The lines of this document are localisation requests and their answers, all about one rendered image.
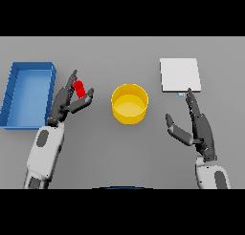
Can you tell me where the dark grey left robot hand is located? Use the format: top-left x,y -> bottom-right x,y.
46,69 -> 95,128

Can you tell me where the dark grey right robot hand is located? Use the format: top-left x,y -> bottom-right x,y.
165,87 -> 218,162

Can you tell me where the blue tray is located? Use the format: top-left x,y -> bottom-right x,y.
0,61 -> 57,131

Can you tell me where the pale square measuring scale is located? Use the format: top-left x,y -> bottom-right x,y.
159,57 -> 202,96

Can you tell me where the yellow bowl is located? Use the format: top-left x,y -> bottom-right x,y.
110,83 -> 149,125

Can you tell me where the red beaker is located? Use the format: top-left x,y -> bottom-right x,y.
73,80 -> 87,99

